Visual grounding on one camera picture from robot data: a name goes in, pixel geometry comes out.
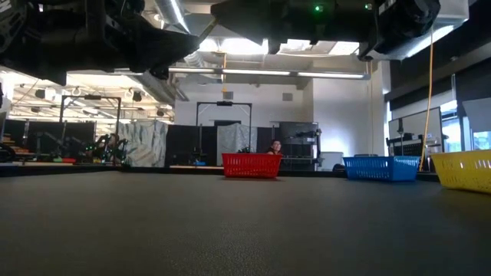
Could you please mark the large rectangular silver duct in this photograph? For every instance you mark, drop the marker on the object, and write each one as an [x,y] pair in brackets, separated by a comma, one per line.
[449,23]

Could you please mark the black table frame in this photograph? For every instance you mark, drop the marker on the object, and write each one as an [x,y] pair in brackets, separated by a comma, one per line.
[145,169]

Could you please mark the black equipment cabinet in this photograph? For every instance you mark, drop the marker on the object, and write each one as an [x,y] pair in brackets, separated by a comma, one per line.
[299,153]

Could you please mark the round silver duct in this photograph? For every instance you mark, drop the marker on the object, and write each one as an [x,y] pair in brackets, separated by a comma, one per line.
[174,13]

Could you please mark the black table mat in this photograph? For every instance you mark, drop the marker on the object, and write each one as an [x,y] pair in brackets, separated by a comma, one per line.
[245,237]

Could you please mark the grey whiteboard panel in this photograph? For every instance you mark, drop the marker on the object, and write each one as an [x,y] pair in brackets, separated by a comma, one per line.
[416,122]

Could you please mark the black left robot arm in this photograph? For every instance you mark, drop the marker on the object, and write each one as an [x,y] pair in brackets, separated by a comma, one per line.
[30,42]

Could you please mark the white bin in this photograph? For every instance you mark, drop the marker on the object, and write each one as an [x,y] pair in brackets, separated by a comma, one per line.
[331,161]

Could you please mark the black gantry frame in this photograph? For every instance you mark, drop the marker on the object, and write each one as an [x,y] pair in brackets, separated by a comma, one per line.
[103,98]
[224,103]

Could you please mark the blue plastic basket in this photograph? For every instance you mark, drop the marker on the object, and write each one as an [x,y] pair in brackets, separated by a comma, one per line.
[381,168]

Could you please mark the red plastic basket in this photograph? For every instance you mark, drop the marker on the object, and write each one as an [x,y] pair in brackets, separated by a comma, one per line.
[251,165]

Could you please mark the blue white patterned curtain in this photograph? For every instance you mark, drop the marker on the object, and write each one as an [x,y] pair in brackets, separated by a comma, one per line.
[145,142]

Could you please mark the long ceiling light strip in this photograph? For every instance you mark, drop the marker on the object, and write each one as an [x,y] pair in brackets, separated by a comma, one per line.
[268,73]

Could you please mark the yellow plastic basket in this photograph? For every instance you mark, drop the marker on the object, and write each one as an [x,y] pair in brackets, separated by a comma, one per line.
[466,170]

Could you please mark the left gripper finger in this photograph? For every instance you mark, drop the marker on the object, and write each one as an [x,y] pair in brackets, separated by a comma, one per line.
[159,73]
[161,46]

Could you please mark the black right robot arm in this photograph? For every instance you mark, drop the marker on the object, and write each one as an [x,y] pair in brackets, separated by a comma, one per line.
[395,23]

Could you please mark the black partition panel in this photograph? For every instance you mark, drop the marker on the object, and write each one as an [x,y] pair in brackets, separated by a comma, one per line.
[184,142]
[50,134]

